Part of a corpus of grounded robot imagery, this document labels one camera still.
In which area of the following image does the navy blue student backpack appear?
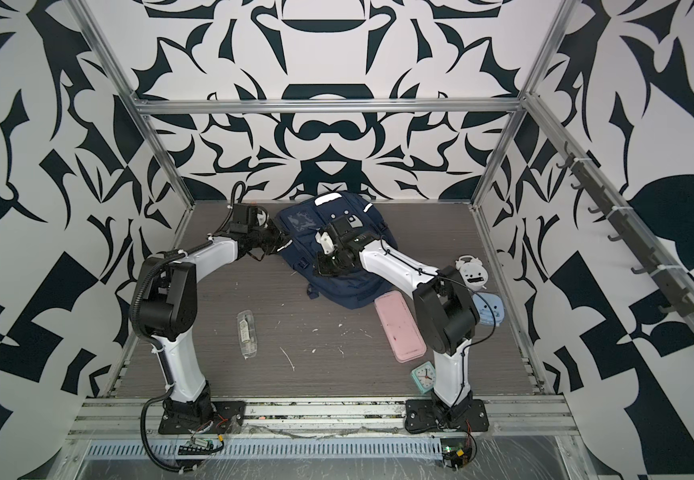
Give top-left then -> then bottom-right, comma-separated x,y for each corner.
274,191 -> 397,310

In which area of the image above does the pink pencil case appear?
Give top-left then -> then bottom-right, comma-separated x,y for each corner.
374,291 -> 427,363

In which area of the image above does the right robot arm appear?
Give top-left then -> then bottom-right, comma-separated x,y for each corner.
315,216 -> 480,420

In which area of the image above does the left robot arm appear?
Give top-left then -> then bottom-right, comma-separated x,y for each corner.
129,203 -> 283,428

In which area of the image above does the clear plastic pen box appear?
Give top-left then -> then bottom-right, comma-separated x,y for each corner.
237,310 -> 258,359

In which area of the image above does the green square alarm clock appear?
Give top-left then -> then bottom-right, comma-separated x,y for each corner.
410,361 -> 436,394

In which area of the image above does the light blue small case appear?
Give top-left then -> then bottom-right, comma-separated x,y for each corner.
472,292 -> 505,326

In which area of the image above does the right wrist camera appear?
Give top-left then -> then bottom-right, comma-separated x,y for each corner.
315,231 -> 336,256

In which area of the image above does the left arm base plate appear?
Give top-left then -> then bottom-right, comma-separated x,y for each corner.
158,399 -> 247,435

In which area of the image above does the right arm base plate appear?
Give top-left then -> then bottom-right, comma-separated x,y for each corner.
404,397 -> 490,434

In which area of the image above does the aluminium frame rail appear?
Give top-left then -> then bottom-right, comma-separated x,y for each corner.
68,395 -> 579,440

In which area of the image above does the black corrugated cable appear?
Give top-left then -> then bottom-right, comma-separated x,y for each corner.
139,393 -> 228,475

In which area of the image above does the wall hook rail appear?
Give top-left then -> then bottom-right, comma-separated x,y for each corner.
559,149 -> 694,318

